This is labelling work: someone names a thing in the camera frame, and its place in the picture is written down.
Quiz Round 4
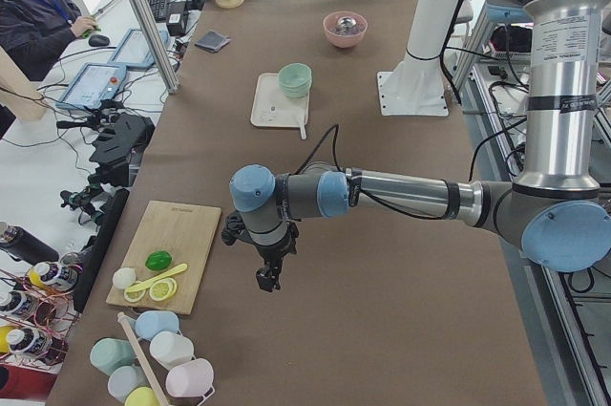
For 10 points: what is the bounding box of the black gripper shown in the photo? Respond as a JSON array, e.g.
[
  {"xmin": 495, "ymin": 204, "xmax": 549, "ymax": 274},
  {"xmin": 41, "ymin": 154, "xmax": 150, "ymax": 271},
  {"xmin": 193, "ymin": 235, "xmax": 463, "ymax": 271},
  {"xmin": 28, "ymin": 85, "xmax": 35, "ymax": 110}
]
[{"xmin": 221, "ymin": 212, "xmax": 299, "ymax": 291}]

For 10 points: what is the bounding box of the green bowl robot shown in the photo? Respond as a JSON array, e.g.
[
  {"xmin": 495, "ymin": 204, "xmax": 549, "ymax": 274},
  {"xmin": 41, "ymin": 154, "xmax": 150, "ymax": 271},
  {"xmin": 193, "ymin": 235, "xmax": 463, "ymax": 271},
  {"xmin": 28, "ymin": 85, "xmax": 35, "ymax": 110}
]
[
  {"xmin": 278, "ymin": 62, "xmax": 312, "ymax": 86},
  {"xmin": 279, "ymin": 79, "xmax": 312, "ymax": 98}
]

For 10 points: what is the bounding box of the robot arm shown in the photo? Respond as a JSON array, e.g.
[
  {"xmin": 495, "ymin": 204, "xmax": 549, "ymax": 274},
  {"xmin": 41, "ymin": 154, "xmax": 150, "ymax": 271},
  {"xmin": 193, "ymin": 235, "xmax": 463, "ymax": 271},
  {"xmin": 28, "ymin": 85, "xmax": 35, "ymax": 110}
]
[{"xmin": 221, "ymin": 0, "xmax": 610, "ymax": 291}]

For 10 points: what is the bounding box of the lemon slice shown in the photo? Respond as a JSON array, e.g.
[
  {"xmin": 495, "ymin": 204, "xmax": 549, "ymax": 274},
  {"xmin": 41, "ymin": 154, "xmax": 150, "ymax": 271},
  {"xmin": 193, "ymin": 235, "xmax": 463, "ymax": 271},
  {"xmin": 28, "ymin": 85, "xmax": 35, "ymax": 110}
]
[{"xmin": 148, "ymin": 277, "xmax": 178, "ymax": 302}]

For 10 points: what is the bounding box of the wooden cutting board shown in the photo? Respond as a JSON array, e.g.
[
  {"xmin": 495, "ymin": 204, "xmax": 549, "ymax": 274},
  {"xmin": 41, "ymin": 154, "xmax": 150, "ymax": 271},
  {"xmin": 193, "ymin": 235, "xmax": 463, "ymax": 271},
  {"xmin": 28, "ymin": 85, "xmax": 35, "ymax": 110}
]
[{"xmin": 106, "ymin": 201, "xmax": 221, "ymax": 315}]

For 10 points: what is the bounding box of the green lime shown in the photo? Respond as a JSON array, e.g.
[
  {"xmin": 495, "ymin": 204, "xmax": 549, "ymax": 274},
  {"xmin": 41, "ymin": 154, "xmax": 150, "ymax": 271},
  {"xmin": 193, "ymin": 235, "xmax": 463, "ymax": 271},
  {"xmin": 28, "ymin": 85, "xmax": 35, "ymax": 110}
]
[{"xmin": 145, "ymin": 250, "xmax": 173, "ymax": 271}]

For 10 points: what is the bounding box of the white mug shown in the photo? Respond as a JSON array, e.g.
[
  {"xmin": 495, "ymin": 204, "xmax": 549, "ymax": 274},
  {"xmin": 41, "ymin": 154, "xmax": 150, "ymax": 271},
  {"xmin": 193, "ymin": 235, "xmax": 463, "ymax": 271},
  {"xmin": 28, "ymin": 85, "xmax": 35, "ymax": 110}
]
[{"xmin": 149, "ymin": 331, "xmax": 195, "ymax": 370}]

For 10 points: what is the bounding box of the pink mug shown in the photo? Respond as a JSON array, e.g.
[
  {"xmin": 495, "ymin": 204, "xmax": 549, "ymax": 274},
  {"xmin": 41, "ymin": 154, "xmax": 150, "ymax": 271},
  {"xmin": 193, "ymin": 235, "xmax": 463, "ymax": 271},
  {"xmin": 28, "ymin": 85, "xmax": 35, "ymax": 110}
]
[{"xmin": 165, "ymin": 358, "xmax": 215, "ymax": 398}]

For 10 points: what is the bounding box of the blue mug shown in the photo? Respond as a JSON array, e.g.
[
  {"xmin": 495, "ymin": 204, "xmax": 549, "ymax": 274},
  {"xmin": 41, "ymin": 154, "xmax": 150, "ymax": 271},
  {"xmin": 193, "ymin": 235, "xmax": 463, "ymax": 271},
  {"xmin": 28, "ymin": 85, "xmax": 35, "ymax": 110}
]
[{"xmin": 135, "ymin": 310, "xmax": 180, "ymax": 341}]

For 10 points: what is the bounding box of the yellow plastic knife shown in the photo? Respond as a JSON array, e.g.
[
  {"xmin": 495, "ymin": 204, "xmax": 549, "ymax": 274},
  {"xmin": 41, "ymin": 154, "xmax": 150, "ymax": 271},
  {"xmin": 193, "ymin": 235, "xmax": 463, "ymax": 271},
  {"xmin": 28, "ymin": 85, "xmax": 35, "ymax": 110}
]
[{"xmin": 125, "ymin": 263, "xmax": 189, "ymax": 293}]

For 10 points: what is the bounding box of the white garlic toy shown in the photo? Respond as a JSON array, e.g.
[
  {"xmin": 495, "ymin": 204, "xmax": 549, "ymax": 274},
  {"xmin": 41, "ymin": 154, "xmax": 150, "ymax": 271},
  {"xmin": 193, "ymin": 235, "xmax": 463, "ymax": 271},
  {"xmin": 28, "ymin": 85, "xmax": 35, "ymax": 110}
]
[{"xmin": 112, "ymin": 267, "xmax": 137, "ymax": 290}]

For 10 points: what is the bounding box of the wooden mug rack pole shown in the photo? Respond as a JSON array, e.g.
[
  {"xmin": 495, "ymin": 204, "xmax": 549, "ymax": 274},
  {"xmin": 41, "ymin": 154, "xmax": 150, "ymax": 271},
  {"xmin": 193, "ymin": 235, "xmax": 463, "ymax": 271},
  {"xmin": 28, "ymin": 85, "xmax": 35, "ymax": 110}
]
[{"xmin": 116, "ymin": 312, "xmax": 170, "ymax": 406}]

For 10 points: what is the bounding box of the white ceramic spoon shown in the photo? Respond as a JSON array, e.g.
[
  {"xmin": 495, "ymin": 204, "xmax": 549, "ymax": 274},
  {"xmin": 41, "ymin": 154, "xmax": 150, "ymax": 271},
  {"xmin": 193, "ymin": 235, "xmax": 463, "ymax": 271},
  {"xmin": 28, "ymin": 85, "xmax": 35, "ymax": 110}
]
[{"xmin": 293, "ymin": 110, "xmax": 307, "ymax": 140}]

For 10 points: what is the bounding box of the beige rabbit tray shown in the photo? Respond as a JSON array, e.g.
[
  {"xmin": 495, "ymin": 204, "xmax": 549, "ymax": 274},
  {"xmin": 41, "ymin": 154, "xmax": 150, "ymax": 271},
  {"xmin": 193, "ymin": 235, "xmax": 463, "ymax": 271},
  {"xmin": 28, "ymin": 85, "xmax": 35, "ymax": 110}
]
[{"xmin": 250, "ymin": 73, "xmax": 309, "ymax": 129}]

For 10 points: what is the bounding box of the yellow mug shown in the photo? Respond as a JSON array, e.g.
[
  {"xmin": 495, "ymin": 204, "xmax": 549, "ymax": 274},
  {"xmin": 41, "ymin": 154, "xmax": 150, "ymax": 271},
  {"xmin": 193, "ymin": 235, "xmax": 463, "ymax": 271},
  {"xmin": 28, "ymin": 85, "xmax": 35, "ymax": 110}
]
[{"xmin": 124, "ymin": 387, "xmax": 160, "ymax": 406}]

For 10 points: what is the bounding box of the green mug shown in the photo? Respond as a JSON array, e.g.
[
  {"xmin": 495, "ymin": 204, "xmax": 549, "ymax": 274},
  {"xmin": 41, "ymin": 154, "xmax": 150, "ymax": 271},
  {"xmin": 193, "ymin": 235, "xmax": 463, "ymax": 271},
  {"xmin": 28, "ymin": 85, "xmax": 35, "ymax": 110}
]
[{"xmin": 90, "ymin": 338, "xmax": 136, "ymax": 375}]

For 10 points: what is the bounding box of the grey mug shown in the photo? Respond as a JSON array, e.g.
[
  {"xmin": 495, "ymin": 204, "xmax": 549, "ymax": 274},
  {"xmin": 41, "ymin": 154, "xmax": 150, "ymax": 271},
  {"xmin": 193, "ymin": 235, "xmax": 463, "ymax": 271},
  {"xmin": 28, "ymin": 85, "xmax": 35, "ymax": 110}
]
[{"xmin": 107, "ymin": 366, "xmax": 148, "ymax": 403}]

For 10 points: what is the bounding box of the green bowl on tray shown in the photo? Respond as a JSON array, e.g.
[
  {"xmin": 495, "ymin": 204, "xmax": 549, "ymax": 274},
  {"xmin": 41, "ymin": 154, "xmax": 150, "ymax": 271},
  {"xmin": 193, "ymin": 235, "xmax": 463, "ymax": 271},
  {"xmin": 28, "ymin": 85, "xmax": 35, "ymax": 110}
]
[{"xmin": 279, "ymin": 83, "xmax": 311, "ymax": 98}]

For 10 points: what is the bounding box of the grey purple cloth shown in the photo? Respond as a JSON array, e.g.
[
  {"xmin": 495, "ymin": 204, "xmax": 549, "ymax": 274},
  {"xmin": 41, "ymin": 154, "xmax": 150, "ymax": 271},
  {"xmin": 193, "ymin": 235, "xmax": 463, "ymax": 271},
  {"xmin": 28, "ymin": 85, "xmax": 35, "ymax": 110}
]
[{"xmin": 195, "ymin": 31, "xmax": 231, "ymax": 53}]

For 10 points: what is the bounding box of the black water bottle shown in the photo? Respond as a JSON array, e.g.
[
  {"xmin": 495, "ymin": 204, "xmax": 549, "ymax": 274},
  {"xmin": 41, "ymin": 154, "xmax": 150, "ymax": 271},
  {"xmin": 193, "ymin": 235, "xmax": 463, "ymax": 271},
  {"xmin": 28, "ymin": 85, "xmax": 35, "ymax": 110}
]
[{"xmin": 1, "ymin": 222, "xmax": 59, "ymax": 265}]

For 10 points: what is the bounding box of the pink bowl with ice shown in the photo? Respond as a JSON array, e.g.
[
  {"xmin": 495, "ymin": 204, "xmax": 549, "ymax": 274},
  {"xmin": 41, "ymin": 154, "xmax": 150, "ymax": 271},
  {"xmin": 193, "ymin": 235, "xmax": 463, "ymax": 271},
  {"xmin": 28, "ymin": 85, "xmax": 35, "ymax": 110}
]
[{"xmin": 323, "ymin": 11, "xmax": 369, "ymax": 49}]

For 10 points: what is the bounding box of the teach pendant tablet near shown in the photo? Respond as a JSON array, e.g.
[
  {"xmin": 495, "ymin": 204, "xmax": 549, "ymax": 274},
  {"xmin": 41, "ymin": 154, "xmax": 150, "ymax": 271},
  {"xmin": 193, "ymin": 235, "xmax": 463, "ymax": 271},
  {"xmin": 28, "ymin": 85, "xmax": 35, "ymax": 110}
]
[{"xmin": 55, "ymin": 63, "xmax": 127, "ymax": 111}]

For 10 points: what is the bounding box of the teach pendant tablet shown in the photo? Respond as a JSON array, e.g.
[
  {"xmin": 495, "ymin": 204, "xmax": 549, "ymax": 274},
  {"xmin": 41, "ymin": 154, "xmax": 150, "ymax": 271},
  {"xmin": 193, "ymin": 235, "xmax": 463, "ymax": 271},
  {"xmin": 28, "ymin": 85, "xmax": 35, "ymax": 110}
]
[
  {"xmin": 108, "ymin": 28, "xmax": 155, "ymax": 71},
  {"xmin": 55, "ymin": 63, "xmax": 127, "ymax": 111}
]

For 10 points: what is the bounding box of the teach pendant tablet far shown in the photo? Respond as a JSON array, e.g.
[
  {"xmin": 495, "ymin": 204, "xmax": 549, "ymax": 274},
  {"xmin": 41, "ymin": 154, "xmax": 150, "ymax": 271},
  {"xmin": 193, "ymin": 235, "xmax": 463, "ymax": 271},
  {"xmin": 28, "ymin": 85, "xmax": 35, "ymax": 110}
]
[{"xmin": 108, "ymin": 28, "xmax": 155, "ymax": 71}]

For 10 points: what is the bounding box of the black computer mouse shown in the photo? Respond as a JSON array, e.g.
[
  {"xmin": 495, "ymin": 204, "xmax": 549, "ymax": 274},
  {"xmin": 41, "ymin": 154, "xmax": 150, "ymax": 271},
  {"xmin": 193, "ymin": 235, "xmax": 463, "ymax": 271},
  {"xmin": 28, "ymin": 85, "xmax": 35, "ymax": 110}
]
[{"xmin": 88, "ymin": 34, "xmax": 110, "ymax": 48}]

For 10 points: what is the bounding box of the seated person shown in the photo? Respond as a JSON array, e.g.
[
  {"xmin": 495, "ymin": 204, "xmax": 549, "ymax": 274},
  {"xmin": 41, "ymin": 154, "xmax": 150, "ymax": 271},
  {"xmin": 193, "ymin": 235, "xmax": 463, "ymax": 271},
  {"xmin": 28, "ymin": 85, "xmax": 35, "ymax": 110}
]
[{"xmin": 1, "ymin": 0, "xmax": 99, "ymax": 81}]

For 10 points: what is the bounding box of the aluminium frame post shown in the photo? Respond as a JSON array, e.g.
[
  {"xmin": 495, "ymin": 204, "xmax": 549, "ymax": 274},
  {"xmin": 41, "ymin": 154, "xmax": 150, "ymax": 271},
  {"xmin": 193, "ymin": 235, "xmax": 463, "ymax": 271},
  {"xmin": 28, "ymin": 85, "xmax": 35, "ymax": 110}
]
[{"xmin": 129, "ymin": 0, "xmax": 179, "ymax": 95}]

